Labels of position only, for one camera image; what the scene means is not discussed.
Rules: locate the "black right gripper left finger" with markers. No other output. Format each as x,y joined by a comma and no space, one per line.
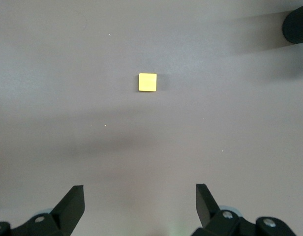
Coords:
72,206

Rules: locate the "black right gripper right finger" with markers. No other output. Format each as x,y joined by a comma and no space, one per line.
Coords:
205,206

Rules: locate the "black ribbed cylinder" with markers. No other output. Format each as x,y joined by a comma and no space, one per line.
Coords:
297,24

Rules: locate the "yellow wooden block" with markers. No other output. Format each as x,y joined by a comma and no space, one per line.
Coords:
147,82

